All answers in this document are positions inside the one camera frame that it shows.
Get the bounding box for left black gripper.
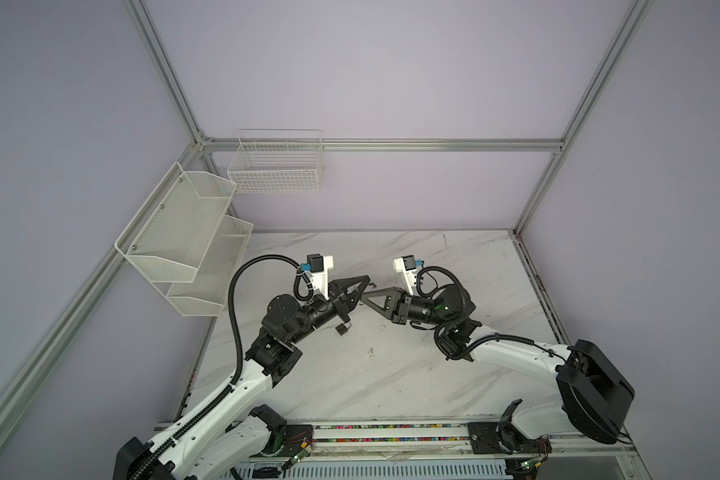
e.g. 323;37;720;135
287;275;369;346

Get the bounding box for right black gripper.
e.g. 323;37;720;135
361;287;450;331

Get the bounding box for dark grey padlock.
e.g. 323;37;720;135
335;322;351;335

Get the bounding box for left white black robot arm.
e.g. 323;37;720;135
113;275;370;479

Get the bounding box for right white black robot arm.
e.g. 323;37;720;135
362;284;635;453

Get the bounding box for white mesh two-tier shelf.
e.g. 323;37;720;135
114;163;253;317

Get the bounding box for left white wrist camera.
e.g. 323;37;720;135
301;254;334;298

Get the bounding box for right black cable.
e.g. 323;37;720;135
415;265;634;445

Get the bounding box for left black corrugated cable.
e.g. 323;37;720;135
128;254;304;480

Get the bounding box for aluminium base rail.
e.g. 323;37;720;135
253;418;637;461

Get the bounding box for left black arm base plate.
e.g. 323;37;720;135
261;424;314;457

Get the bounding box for white wire basket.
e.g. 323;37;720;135
227;129;324;194

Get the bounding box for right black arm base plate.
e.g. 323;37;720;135
467;422;551;456

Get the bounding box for aluminium frame profiles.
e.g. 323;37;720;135
0;1;628;395

